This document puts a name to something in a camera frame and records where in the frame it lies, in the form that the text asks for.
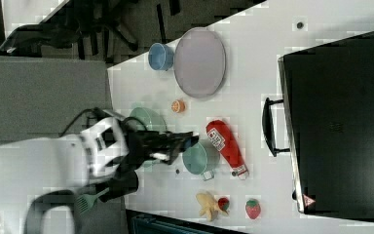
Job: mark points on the red ketchup bottle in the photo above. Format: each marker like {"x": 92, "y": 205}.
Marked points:
{"x": 221, "y": 137}

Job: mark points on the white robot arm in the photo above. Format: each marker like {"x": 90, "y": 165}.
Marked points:
{"x": 41, "y": 179}

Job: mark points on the green spatula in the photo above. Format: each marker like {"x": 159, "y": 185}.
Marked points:
{"x": 86, "y": 201}

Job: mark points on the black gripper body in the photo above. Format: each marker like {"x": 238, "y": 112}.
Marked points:
{"x": 143, "y": 145}

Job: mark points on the small red strawberry toy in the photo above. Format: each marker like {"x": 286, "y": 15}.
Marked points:
{"x": 223, "y": 203}

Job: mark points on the green colander basket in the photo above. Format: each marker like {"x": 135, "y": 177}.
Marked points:
{"x": 152, "y": 120}

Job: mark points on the round grey plate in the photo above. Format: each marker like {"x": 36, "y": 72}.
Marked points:
{"x": 199, "y": 63}

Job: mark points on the orange slice toy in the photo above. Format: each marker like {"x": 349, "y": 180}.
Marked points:
{"x": 178, "y": 106}

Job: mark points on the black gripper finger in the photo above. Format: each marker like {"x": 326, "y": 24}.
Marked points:
{"x": 185, "y": 138}

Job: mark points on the blue cup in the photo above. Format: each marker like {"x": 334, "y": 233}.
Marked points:
{"x": 160, "y": 57}

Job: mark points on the toy banana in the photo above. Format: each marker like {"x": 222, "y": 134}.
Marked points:
{"x": 209, "y": 206}

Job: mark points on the black toaster oven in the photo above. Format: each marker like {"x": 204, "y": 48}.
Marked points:
{"x": 327, "y": 93}

